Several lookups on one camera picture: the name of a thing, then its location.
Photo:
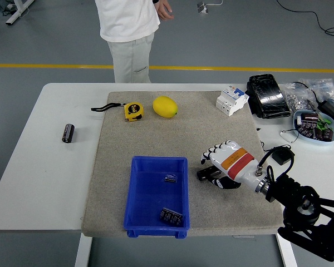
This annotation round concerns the light blue bowl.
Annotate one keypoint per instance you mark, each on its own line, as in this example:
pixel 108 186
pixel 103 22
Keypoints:
pixel 313 141

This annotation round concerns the small white connector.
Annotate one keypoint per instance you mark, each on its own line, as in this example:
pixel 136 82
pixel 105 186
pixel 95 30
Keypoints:
pixel 298 120

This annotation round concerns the large brown capacitor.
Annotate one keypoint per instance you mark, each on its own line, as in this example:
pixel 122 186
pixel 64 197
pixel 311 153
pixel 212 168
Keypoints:
pixel 309 116

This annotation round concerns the clear bag of metal nuts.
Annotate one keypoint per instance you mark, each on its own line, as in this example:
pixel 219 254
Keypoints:
pixel 295 100

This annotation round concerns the white table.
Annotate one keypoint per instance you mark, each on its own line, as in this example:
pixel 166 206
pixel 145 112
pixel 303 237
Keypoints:
pixel 44 180

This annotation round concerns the blue plastic box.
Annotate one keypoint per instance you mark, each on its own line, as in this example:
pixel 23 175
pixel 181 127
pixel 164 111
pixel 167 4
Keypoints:
pixel 153 194

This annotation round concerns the yellow lemon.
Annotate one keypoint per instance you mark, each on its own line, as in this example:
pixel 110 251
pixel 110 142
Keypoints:
pixel 164 107

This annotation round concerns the yellow tape measure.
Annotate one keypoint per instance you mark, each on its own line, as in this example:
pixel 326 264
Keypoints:
pixel 133 111

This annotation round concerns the clear bag of small parts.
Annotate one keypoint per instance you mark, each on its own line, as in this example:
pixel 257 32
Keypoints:
pixel 325 89

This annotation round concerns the black wrapped box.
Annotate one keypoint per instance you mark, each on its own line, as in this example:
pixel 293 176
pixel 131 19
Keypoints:
pixel 268 97

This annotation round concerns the dark brown cylindrical battery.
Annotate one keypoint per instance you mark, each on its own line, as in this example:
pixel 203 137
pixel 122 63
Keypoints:
pixel 203 174
pixel 68 133

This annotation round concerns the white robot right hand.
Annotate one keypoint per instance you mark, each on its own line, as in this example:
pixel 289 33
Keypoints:
pixel 236 162

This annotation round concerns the white blue circuit breaker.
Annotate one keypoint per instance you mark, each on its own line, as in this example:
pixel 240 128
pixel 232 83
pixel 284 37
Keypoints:
pixel 229 101

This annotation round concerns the grey-brown mat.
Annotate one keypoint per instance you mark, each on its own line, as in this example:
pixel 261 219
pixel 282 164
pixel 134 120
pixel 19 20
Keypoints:
pixel 183 133

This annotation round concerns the large black power adapter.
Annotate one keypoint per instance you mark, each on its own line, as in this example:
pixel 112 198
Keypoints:
pixel 329 107

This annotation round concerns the white desk foot frame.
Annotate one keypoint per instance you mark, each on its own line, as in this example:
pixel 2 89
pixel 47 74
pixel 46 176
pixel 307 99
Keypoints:
pixel 18 12

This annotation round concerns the silver floor socket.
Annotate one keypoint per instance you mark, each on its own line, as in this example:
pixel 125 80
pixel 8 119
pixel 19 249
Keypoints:
pixel 202 7

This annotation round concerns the dark battery with white print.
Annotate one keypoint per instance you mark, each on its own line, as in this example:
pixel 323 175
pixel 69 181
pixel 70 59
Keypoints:
pixel 171 216

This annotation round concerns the dark capacitor with print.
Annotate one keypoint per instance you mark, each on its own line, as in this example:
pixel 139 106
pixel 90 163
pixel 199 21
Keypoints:
pixel 318 134
pixel 304 129
pixel 327 135

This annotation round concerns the person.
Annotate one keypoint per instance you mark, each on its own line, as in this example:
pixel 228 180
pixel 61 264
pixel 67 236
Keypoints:
pixel 125 19

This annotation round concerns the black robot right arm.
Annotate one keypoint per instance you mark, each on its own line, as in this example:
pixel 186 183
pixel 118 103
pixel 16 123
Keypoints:
pixel 295 192

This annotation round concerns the green plastic part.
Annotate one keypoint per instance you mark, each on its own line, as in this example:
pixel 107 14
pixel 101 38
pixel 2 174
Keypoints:
pixel 323 123

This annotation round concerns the person's hand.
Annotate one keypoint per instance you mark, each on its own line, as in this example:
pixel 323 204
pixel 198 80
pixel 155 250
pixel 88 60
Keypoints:
pixel 164 11

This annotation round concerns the small clear bag black part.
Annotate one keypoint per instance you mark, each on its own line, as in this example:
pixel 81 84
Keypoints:
pixel 170 179

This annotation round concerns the white table leg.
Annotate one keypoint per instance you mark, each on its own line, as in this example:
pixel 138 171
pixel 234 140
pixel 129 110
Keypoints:
pixel 288 256
pixel 83 250

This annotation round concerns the small black power adapter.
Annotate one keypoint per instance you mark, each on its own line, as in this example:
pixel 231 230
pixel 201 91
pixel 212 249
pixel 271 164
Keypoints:
pixel 282 157

